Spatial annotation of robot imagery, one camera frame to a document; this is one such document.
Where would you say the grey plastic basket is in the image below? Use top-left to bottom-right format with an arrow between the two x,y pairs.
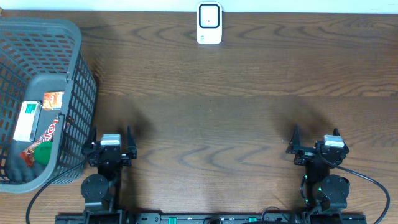
1,18 -> 97,194

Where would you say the green-lidded jar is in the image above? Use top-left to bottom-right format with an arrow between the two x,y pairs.
34,141 -> 52,166

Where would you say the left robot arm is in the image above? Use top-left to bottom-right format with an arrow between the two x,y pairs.
81,128 -> 137,224

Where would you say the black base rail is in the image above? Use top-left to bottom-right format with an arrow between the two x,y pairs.
55,212 -> 368,224

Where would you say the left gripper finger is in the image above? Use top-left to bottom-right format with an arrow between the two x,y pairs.
83,126 -> 96,150
127,126 -> 137,151

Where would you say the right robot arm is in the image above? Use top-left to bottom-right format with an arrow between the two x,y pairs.
286,126 -> 350,223

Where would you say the small orange snack box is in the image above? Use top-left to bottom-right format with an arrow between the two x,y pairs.
42,91 -> 64,111

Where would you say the red chocolate bar wrapper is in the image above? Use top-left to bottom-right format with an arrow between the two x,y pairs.
19,118 -> 59,167

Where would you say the white barcode scanner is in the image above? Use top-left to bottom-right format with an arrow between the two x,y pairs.
196,1 -> 223,45

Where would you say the white green-labelled box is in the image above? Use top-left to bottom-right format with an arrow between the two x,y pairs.
13,101 -> 42,142

